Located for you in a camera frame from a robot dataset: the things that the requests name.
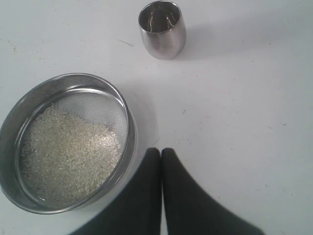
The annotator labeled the round steel mesh sieve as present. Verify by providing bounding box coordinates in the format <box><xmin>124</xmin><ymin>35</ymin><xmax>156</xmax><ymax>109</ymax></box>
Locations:
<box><xmin>0</xmin><ymin>73</ymin><xmax>137</xmax><ymax>214</ymax></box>

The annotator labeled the yellow grain powder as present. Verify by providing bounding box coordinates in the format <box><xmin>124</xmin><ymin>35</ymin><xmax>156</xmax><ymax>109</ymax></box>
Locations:
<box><xmin>21</xmin><ymin>105</ymin><xmax>122</xmax><ymax>208</ymax></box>

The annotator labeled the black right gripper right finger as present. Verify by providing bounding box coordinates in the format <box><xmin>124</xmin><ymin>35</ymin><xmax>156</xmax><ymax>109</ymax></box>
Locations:
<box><xmin>161</xmin><ymin>148</ymin><xmax>263</xmax><ymax>235</ymax></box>

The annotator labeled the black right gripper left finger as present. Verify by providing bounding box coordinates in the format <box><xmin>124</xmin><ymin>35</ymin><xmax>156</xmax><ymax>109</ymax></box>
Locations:
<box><xmin>74</xmin><ymin>148</ymin><xmax>161</xmax><ymax>235</ymax></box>

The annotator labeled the stainless steel cup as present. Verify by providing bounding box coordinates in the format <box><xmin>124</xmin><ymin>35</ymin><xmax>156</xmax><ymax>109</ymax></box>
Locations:
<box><xmin>138</xmin><ymin>0</ymin><xmax>187</xmax><ymax>60</ymax></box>

